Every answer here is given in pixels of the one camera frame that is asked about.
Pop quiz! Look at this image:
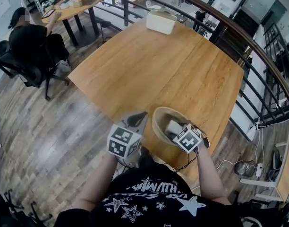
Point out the woven tissue holder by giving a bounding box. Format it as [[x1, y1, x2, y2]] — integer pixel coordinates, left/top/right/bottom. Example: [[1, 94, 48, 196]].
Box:
[[152, 106, 208, 147]]

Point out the tablet with dark screen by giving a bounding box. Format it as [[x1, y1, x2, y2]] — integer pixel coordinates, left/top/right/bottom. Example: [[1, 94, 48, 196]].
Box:
[[41, 8, 56, 19]]

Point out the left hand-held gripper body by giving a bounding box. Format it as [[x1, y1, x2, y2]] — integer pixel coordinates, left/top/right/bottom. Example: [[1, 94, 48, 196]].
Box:
[[107, 111, 149, 160]]

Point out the white cable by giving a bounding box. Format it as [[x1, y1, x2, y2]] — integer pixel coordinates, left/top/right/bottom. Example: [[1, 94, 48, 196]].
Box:
[[215, 117, 265, 172]]

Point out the white tissues pack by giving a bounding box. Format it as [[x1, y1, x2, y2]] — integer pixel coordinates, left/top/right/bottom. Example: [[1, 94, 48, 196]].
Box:
[[166, 120, 184, 136]]

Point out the black star print shirt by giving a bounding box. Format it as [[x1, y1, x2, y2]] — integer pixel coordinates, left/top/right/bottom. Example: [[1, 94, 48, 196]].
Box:
[[54, 161, 245, 227]]

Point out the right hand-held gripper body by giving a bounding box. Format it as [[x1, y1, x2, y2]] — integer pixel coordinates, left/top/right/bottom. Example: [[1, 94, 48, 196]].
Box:
[[172, 123, 210, 154]]

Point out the white rectangular box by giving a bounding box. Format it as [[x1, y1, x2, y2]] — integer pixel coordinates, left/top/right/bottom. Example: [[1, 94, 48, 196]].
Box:
[[145, 9, 178, 35]]

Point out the black metal railing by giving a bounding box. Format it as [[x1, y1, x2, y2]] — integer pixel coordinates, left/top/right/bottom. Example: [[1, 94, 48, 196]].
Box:
[[68, 0, 289, 143]]

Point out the round wooden table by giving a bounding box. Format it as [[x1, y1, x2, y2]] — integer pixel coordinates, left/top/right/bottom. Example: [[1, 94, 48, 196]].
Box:
[[41, 0, 108, 47]]

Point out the black chair base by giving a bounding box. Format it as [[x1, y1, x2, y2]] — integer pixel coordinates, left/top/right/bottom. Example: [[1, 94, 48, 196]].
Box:
[[0, 188, 53, 227]]

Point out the black mesh waste basket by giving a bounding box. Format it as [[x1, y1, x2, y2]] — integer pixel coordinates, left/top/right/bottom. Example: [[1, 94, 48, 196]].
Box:
[[234, 160, 257, 176]]

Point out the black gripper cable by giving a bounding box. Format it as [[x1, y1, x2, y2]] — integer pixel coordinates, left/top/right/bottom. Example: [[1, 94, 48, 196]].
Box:
[[175, 147, 200, 173]]

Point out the person's right forearm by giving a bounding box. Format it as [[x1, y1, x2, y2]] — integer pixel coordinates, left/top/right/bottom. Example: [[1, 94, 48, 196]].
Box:
[[195, 145, 231, 206]]

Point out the person's left forearm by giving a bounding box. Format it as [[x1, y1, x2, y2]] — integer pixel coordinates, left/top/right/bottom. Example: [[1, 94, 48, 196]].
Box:
[[70, 153, 119, 213]]

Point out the black office chair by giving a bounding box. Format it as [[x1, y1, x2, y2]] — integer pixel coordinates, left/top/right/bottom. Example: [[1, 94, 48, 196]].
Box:
[[0, 40, 70, 102]]

